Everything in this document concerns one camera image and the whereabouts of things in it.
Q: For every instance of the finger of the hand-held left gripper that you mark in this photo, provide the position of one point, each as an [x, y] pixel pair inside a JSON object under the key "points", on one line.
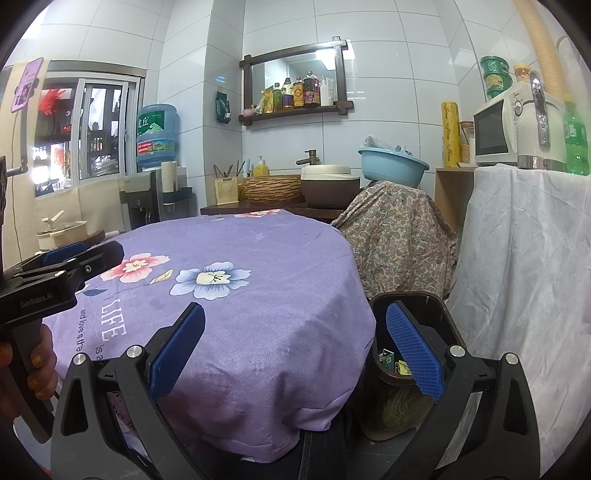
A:
{"points": [[64, 254], [99, 258]]}

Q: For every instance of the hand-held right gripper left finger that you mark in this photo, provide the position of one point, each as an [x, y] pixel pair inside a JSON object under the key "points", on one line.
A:
{"points": [[178, 353]]}

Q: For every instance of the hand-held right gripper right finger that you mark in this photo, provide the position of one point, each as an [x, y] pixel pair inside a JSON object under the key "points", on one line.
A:
{"points": [[413, 350]]}

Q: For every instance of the small yellow carton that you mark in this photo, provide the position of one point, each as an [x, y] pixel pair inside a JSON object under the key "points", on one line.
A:
{"points": [[402, 368]]}

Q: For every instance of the green and white milk carton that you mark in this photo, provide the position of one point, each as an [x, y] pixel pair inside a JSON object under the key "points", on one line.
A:
{"points": [[387, 361]]}

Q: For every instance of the dark brown trash bin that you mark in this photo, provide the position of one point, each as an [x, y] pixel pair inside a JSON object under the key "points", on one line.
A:
{"points": [[445, 318]]}

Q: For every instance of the person's left hand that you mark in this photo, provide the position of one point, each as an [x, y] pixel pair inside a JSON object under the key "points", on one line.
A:
{"points": [[44, 364]]}

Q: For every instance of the cream cooking pot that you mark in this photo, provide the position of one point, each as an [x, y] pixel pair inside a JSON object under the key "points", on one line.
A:
{"points": [[62, 235]]}

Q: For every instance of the water dispenser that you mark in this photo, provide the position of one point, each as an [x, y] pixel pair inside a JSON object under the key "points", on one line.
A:
{"points": [[138, 203]]}

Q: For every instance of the purple floral tablecloth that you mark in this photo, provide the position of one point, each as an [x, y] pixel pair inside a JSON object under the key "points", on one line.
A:
{"points": [[277, 323]]}

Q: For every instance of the cream paper roll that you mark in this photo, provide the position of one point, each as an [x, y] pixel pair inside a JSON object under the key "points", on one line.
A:
{"points": [[169, 176]]}

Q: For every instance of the paisley floral cloth cover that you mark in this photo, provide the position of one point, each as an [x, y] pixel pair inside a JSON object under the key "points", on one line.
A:
{"points": [[397, 235]]}

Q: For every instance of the sliding window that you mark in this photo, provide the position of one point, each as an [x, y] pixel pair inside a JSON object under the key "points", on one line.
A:
{"points": [[104, 134]]}

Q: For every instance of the person's dark jeans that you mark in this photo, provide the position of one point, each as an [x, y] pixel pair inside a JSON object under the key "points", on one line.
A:
{"points": [[330, 452]]}

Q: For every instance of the blue water jug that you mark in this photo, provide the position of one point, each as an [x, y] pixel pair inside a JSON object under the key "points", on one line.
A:
{"points": [[157, 134]]}

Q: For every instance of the cream chopstick holder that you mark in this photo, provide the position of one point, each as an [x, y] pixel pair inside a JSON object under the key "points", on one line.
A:
{"points": [[227, 191]]}

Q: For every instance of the red artificial flower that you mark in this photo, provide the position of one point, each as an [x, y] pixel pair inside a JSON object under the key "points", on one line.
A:
{"points": [[51, 101]]}

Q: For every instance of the light wooden shelf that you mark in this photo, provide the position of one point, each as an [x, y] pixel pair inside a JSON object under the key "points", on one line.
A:
{"points": [[450, 198]]}

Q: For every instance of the purple phone on stand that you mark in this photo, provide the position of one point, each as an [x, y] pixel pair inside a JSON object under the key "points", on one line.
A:
{"points": [[27, 83]]}

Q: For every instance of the dark wooden counter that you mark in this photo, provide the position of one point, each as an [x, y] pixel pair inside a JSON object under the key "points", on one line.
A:
{"points": [[277, 208]]}

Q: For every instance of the brown and cream rice cooker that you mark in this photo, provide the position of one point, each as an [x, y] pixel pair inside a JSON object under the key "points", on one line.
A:
{"points": [[330, 189]]}

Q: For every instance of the light blue plastic basin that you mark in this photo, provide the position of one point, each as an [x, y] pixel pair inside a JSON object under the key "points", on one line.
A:
{"points": [[392, 167]]}

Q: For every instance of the yellow soap pump bottle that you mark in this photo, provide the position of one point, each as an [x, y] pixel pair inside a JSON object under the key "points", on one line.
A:
{"points": [[262, 168]]}

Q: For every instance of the wicker basket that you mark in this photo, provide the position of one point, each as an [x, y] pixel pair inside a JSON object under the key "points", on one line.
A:
{"points": [[272, 190]]}

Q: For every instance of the clear plastic bag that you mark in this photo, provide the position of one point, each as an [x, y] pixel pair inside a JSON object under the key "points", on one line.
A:
{"points": [[385, 144]]}

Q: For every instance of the glass storage jar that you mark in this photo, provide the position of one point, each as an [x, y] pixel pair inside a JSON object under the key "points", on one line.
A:
{"points": [[467, 143]]}

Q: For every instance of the bronze faucet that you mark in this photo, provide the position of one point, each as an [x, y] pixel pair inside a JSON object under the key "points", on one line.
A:
{"points": [[311, 158]]}

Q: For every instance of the yellow wrap roll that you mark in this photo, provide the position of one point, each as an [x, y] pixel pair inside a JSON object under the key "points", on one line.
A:
{"points": [[451, 134]]}

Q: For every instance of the white microwave oven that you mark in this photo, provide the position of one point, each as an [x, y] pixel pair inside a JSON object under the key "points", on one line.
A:
{"points": [[491, 131], [526, 134]]}

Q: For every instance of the row of condiment bottles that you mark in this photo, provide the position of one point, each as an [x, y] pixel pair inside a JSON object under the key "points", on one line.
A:
{"points": [[298, 92]]}

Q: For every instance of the green plastic bottle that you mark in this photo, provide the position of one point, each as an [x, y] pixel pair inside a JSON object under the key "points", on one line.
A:
{"points": [[577, 138]]}

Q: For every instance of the wooden framed mirror shelf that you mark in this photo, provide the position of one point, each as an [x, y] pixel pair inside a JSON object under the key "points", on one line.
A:
{"points": [[340, 74]]}

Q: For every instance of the jar with yellow lid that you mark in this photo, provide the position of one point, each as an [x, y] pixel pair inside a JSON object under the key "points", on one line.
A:
{"points": [[521, 73]]}

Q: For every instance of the green wall packet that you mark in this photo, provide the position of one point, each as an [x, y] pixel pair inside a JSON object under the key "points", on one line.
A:
{"points": [[224, 107]]}

